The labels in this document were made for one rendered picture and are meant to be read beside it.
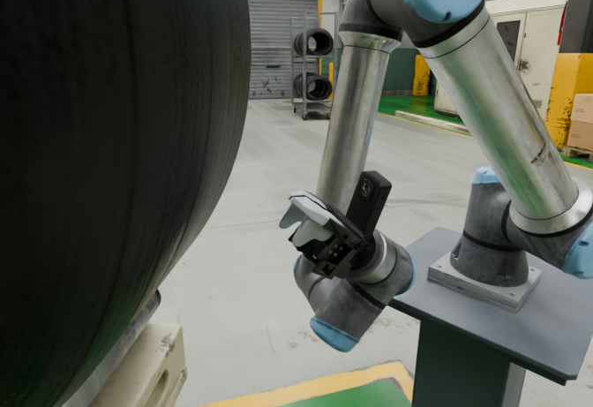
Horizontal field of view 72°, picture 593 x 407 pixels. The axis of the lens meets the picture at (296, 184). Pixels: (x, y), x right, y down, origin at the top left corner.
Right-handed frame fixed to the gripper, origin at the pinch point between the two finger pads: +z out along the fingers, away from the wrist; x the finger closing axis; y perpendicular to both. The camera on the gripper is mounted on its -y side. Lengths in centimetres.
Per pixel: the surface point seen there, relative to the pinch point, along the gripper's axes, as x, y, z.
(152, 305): -1.9, 19.0, 8.8
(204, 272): 117, 91, -124
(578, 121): 150, -224, -470
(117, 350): -7.2, 20.1, 13.7
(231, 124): -8.2, -3.5, 21.1
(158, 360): -7.1, 21.3, 8.0
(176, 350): -5.0, 21.8, 4.2
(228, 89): -8.9, -5.3, 23.6
